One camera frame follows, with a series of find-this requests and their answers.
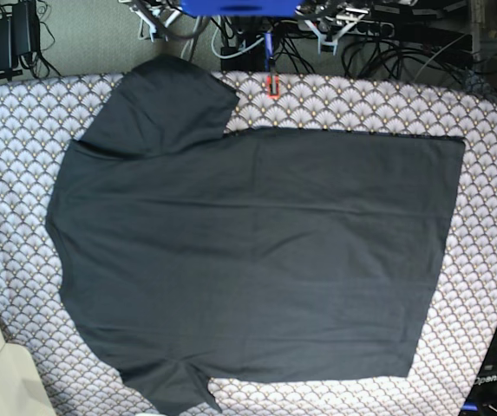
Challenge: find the black power adapter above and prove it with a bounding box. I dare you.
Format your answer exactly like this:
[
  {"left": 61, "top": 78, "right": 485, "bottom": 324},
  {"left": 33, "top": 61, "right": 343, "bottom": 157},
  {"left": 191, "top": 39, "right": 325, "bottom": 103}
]
[{"left": 0, "top": 1, "right": 40, "bottom": 71}]

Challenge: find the fan-patterned table cloth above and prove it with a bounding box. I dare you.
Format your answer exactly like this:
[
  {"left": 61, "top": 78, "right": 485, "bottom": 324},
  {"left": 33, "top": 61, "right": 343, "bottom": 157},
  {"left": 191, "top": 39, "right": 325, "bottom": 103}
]
[{"left": 0, "top": 72, "right": 497, "bottom": 415}]

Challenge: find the blue clamp handle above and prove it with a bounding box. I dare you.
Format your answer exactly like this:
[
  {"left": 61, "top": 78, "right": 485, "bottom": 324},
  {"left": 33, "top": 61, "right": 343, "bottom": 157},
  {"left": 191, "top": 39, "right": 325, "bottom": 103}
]
[{"left": 264, "top": 31, "right": 273, "bottom": 72}]

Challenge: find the blue box at top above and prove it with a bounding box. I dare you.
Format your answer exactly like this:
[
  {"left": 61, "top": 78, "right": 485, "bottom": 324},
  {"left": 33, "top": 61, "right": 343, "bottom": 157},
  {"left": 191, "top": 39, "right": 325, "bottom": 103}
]
[{"left": 180, "top": 0, "right": 302, "bottom": 17}]

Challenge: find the black power strip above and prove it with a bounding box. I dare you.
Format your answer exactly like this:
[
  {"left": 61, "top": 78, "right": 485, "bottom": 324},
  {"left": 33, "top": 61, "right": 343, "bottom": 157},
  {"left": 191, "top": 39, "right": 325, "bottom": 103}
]
[{"left": 298, "top": 18, "right": 396, "bottom": 39}]

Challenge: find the dark grey T-shirt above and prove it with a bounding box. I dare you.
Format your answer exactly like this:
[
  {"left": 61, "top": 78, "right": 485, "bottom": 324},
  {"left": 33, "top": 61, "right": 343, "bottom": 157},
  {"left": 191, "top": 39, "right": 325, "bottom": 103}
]
[{"left": 46, "top": 56, "right": 465, "bottom": 415}]

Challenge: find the red clamp on table edge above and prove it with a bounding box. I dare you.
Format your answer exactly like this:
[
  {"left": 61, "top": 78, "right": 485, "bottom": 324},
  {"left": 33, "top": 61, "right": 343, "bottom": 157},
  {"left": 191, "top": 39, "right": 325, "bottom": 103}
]
[{"left": 266, "top": 74, "right": 280, "bottom": 100}]

